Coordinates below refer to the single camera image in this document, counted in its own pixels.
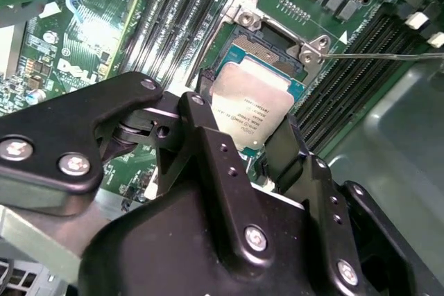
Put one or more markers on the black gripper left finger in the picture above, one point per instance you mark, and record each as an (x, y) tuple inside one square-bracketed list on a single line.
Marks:
[(52, 129)]

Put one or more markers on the silver CPU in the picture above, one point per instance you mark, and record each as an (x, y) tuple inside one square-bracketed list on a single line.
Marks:
[(253, 98)]

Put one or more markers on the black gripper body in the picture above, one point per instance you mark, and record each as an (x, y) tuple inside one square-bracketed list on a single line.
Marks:
[(173, 247)]

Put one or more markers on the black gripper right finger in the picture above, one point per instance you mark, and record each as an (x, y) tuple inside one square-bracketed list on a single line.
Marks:
[(288, 150)]

